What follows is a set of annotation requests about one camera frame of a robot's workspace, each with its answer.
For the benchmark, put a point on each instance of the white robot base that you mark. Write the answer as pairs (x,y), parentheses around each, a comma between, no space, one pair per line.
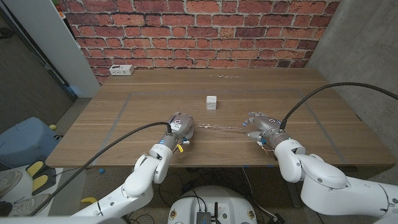
(230,202)

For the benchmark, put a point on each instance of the red brick print backdrop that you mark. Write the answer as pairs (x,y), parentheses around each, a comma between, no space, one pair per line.
(202,31)

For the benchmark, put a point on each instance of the black electronics box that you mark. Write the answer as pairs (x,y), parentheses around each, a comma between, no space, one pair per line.
(203,217)

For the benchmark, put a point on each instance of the black plug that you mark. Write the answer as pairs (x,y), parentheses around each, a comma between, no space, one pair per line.
(278,218)

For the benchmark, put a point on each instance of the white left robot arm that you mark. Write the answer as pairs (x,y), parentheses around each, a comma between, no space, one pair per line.
(140,180)

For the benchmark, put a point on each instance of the yellow banana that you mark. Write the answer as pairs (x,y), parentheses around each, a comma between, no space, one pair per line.
(88,199)

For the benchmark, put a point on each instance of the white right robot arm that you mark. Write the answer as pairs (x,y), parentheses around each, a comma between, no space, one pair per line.
(326,183)

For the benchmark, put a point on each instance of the small white block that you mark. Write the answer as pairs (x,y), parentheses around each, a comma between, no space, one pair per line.
(211,102)

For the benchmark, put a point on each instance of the clear cellophane sheet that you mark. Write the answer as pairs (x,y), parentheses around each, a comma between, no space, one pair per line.
(217,127)

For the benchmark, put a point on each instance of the white wall panel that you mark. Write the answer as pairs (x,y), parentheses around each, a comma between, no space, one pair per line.
(46,37)

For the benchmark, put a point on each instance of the black and yellow object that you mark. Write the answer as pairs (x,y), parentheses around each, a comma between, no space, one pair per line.
(34,168)

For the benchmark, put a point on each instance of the grey table leg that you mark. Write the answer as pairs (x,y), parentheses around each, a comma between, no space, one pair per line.
(294,197)

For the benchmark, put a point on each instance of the small yellow-green ball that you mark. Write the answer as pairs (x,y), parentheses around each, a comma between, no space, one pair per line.
(53,127)

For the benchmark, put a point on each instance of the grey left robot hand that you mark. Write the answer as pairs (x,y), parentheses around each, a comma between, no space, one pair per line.
(182,127)

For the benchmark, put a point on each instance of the grey white sneaker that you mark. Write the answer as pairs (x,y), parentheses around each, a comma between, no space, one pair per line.
(9,182)
(31,203)

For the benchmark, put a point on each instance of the white power strip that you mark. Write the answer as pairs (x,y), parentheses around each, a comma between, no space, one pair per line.
(121,70)

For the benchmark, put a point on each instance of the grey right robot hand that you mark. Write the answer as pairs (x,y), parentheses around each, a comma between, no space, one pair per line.
(270,129)

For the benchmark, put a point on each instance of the white robot torso edge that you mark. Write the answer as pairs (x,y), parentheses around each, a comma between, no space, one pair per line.
(62,220)

